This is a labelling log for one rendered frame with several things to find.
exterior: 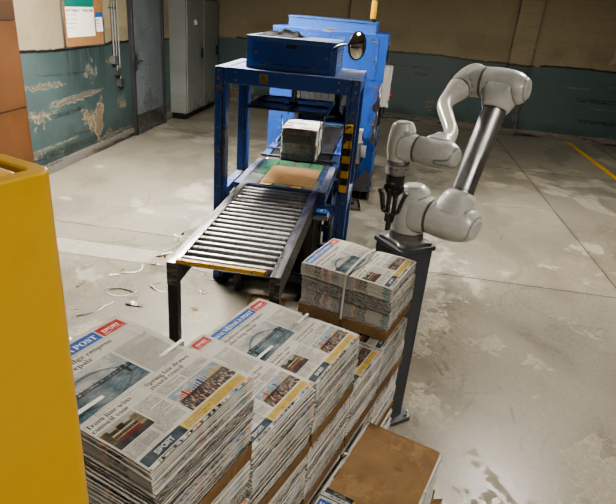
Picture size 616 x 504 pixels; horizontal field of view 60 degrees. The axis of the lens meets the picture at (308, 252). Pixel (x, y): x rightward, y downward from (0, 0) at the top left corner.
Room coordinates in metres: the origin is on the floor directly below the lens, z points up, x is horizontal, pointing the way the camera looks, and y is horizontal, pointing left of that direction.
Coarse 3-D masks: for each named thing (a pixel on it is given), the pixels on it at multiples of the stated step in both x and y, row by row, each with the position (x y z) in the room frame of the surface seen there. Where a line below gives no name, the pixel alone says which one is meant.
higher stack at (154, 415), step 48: (96, 336) 0.93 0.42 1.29; (144, 336) 0.94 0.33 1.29; (96, 384) 0.78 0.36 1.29; (144, 384) 0.79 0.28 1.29; (192, 384) 0.81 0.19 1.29; (240, 384) 0.82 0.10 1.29; (96, 432) 0.66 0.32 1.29; (144, 432) 0.67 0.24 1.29; (192, 432) 0.69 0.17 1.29; (240, 432) 0.82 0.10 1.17; (96, 480) 0.66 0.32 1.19; (144, 480) 0.61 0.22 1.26; (192, 480) 0.68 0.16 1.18; (240, 480) 0.83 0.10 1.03
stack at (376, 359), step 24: (360, 336) 1.73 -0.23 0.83; (360, 360) 1.58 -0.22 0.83; (384, 360) 1.68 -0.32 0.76; (360, 384) 1.46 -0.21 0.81; (360, 408) 1.50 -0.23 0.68; (384, 408) 1.79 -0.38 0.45; (336, 432) 1.30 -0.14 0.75; (312, 456) 1.15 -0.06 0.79; (288, 480) 1.02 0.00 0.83; (312, 480) 1.17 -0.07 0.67
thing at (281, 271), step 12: (312, 192) 3.50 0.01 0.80; (312, 204) 3.26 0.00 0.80; (300, 216) 3.02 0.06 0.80; (312, 216) 3.29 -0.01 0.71; (300, 228) 2.83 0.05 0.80; (288, 240) 2.65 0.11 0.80; (300, 240) 2.79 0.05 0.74; (288, 252) 2.49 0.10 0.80; (276, 264) 2.34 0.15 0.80; (288, 264) 2.41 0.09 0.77; (276, 276) 2.22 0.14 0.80; (288, 276) 2.44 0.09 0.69; (276, 288) 2.20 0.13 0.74
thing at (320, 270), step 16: (336, 240) 2.09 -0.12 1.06; (320, 256) 1.92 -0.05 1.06; (336, 256) 1.93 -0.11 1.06; (352, 256) 1.95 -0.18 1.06; (304, 272) 1.86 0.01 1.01; (320, 272) 1.82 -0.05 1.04; (336, 272) 1.79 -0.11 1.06; (304, 288) 1.86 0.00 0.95; (320, 288) 1.83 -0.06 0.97; (336, 288) 1.79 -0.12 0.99; (320, 304) 1.82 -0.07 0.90
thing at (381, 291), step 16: (384, 256) 1.97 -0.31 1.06; (368, 272) 1.81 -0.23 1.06; (384, 272) 1.82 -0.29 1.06; (400, 272) 1.83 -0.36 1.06; (352, 288) 1.76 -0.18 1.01; (368, 288) 1.74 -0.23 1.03; (384, 288) 1.71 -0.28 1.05; (400, 288) 1.80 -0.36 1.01; (352, 304) 1.77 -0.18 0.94; (368, 304) 1.73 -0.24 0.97; (384, 304) 1.71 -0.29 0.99; (400, 304) 1.81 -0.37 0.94; (368, 320) 1.74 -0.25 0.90; (384, 320) 1.71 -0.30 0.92
